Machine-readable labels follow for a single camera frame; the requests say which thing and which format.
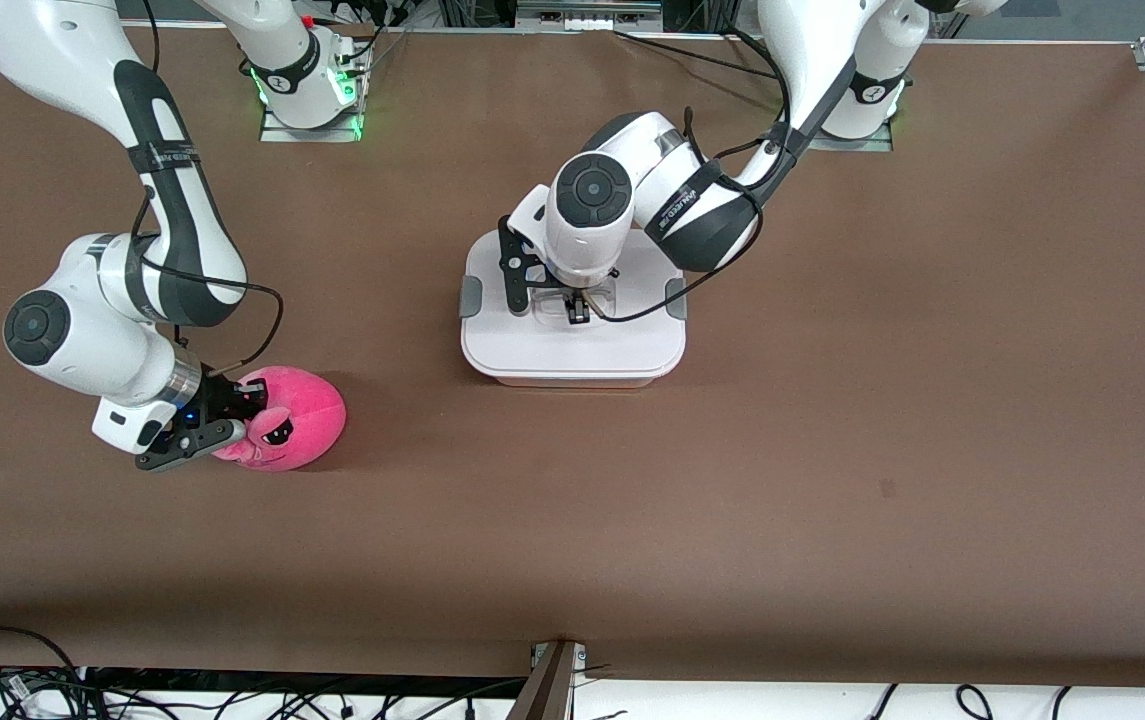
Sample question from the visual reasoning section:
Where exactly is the white box lid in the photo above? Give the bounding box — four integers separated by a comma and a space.
460, 228, 688, 379

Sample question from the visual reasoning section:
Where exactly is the pink plush toy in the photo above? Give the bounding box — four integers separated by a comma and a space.
212, 366, 347, 471

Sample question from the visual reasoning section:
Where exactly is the white plastic box base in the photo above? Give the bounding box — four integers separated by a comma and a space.
477, 368, 671, 389

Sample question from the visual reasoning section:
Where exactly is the grey electronics box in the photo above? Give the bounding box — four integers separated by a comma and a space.
515, 0, 663, 33

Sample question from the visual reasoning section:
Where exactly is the brown table cover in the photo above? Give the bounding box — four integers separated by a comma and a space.
0, 22, 1145, 689

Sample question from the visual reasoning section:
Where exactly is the wooden beam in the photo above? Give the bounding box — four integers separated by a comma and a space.
507, 640, 578, 720

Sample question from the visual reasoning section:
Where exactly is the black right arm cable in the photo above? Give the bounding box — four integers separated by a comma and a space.
130, 185, 285, 379

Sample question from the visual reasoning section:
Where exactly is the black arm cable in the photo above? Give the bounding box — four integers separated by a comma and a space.
130, 185, 285, 379
587, 105, 793, 323

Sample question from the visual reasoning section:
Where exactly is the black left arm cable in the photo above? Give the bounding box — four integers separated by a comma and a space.
587, 105, 793, 323

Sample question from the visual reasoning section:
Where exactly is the long black table cable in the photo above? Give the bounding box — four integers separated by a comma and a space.
615, 28, 775, 79

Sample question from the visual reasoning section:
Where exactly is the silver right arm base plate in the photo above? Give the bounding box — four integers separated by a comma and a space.
260, 60, 365, 143

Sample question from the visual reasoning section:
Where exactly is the black looped floor cable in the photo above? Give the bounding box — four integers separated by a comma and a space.
0, 625, 83, 691

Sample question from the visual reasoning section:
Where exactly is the small metal bracket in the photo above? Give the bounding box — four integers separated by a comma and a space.
530, 642, 588, 681

